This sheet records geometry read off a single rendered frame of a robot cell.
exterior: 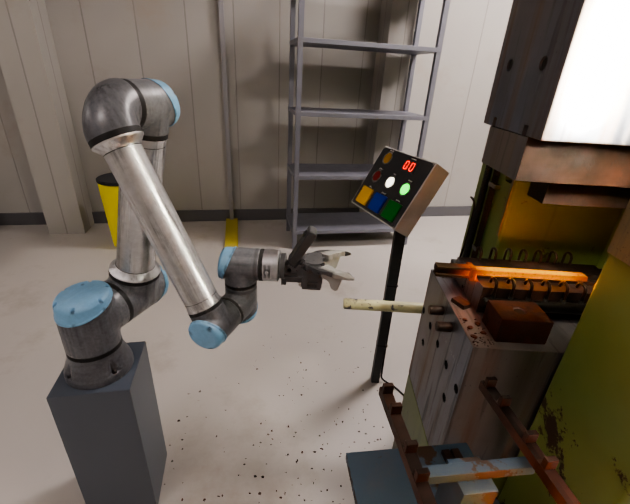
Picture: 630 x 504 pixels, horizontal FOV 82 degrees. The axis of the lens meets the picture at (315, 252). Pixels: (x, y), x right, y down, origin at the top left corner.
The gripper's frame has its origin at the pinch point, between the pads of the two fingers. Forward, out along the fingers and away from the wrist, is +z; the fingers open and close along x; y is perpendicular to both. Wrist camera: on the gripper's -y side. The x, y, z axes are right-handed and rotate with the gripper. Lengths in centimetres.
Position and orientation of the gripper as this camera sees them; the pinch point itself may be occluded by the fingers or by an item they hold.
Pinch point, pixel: (353, 263)
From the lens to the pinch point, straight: 100.7
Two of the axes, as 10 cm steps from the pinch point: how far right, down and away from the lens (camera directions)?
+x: -0.3, 4.4, -9.0
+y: -0.5, 9.0, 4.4
